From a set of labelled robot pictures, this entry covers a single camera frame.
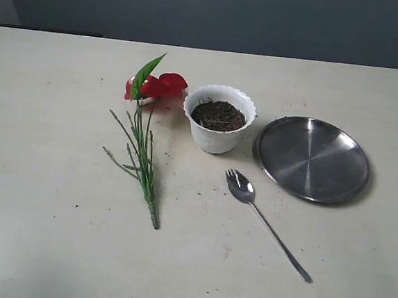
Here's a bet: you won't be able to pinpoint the artificial red flower green stems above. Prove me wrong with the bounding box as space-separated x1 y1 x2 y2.
103 54 188 230

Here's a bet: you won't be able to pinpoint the white scalloped flower pot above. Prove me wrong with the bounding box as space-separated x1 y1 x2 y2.
183 84 256 154

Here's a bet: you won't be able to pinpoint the round stainless steel plate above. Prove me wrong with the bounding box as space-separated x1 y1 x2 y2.
253 116 371 204

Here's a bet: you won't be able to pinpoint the stainless steel spork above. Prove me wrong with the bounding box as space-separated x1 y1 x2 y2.
225 169 313 283

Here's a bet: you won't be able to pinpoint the dark soil in pot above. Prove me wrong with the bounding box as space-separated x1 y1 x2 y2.
191 101 246 132

